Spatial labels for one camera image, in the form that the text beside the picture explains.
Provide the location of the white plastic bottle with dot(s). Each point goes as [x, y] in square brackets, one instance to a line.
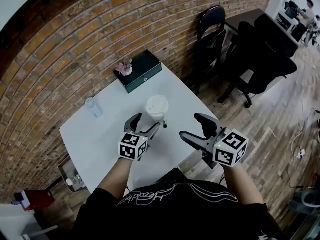
[157, 118]

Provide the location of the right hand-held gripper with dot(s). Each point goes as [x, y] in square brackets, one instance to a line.
[228, 151]

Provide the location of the grey rounded floor device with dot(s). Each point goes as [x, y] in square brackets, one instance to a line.
[307, 201]

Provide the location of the white shelf unit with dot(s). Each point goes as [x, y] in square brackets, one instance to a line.
[286, 21]

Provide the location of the person's left forearm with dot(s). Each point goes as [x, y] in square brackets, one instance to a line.
[117, 176]

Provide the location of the clear bottle with white cap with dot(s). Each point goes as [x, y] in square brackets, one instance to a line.
[74, 181]

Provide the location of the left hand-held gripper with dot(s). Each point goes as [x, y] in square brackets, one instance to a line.
[131, 146]

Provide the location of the red box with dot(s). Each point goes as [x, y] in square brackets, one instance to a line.
[41, 199]

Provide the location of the person's right forearm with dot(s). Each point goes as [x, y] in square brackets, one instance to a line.
[242, 184]

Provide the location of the dark green metal box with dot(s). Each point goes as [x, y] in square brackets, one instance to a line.
[143, 70]

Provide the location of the dark wooden desk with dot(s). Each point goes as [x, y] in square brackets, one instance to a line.
[246, 16]

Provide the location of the small pink potted plant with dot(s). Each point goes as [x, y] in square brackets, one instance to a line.
[124, 68]

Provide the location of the white cabinet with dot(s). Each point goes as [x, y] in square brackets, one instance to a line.
[17, 224]

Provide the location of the small white box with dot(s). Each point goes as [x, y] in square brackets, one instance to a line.
[22, 200]

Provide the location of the grey waste bin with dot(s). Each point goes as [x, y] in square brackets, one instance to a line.
[65, 167]

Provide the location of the black office chair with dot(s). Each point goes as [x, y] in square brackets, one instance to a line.
[260, 64]

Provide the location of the small translucent handheld fan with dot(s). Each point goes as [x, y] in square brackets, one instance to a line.
[94, 108]

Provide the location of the black plastic chair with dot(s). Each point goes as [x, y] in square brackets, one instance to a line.
[212, 34]

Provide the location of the person's black printed shirt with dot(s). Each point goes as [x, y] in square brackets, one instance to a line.
[180, 214]

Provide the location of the white power adapter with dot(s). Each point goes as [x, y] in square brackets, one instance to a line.
[302, 154]

